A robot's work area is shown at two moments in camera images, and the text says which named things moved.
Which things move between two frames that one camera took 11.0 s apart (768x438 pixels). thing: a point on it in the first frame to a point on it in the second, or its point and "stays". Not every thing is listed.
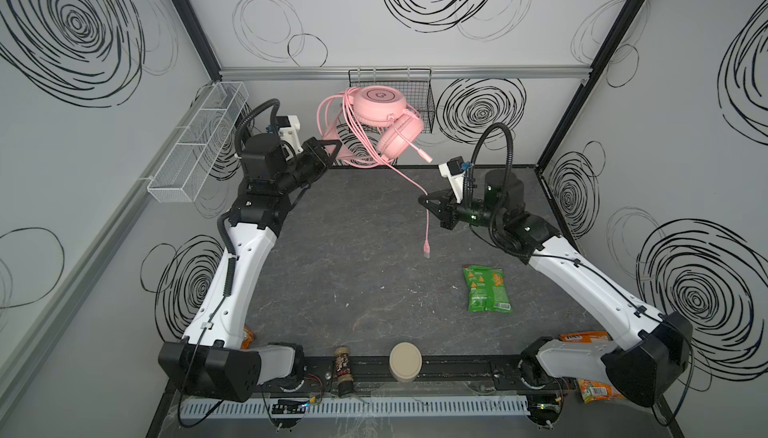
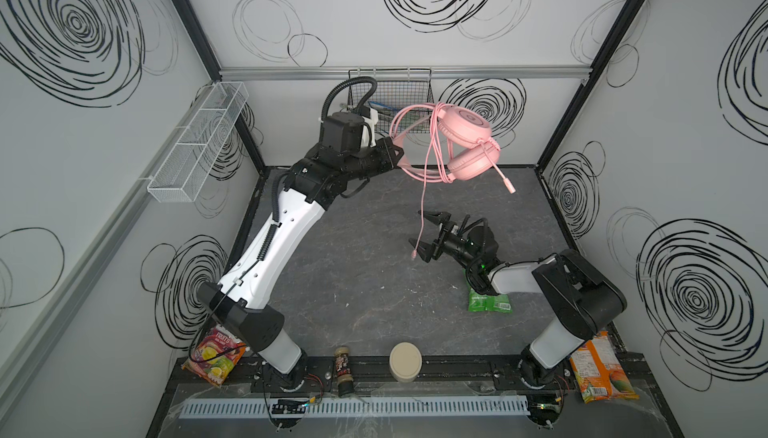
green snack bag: x=486 y=289 stays
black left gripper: x=315 y=158 to x=387 y=154
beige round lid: x=405 y=361 stays
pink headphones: x=374 y=125 to x=449 y=142
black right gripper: x=447 y=210 to x=446 y=237
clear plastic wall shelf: x=184 y=173 stays
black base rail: x=462 y=375 stays
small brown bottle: x=344 y=372 stays
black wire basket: x=415 y=83 stays
